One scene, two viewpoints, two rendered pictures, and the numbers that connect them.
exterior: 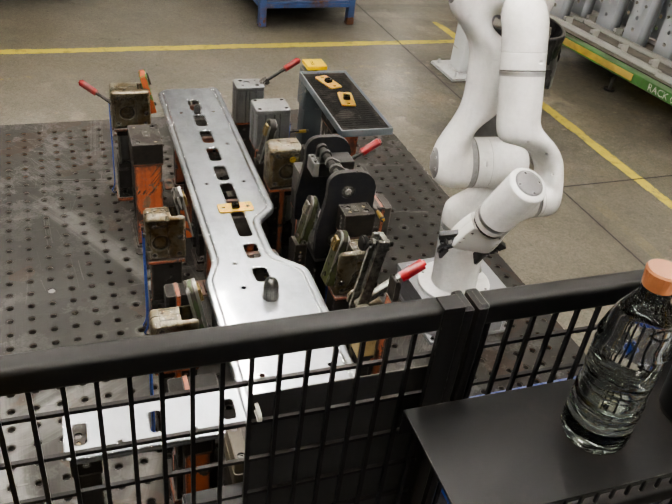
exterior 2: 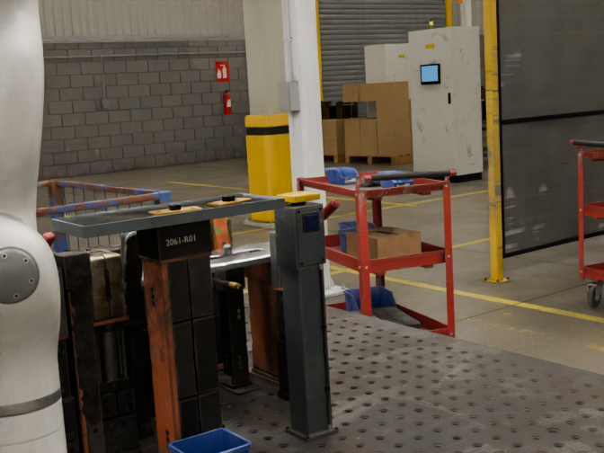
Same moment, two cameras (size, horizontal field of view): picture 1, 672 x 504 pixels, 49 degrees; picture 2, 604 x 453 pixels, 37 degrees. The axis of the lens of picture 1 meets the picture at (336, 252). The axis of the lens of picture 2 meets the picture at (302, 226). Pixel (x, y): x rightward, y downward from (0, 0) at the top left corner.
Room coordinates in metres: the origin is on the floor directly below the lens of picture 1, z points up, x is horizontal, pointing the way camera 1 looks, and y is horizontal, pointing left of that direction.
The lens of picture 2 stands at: (1.71, -1.48, 1.35)
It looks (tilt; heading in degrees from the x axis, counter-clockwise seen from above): 9 degrees down; 77
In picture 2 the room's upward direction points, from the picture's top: 3 degrees counter-clockwise
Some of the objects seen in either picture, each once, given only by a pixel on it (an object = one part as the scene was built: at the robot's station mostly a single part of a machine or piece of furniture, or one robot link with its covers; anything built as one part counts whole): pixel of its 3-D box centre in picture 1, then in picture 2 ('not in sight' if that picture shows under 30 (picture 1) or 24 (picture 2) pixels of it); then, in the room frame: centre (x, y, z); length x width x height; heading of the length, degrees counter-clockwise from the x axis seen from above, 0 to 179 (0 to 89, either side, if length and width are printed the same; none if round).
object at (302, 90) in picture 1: (308, 136); (305, 320); (2.07, 0.13, 0.92); 0.08 x 0.08 x 0.44; 23
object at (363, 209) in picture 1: (346, 284); not in sight; (1.36, -0.03, 0.91); 0.07 x 0.05 x 0.42; 113
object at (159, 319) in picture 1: (174, 380); not in sight; (1.03, 0.29, 0.87); 0.12 x 0.09 x 0.35; 113
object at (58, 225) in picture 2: (343, 101); (172, 213); (1.83, 0.03, 1.16); 0.37 x 0.14 x 0.02; 23
